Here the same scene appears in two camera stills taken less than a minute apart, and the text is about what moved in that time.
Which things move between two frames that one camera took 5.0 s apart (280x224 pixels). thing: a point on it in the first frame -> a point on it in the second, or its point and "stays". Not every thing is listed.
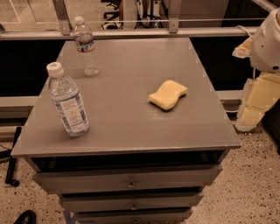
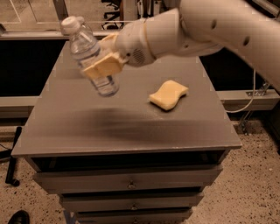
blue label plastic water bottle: [67, 101] -> [85, 45]
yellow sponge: [167, 95] stays
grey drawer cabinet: [136, 164] stays
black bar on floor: [11, 165] stays
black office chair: [111, 15] stays
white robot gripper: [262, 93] -> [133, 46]
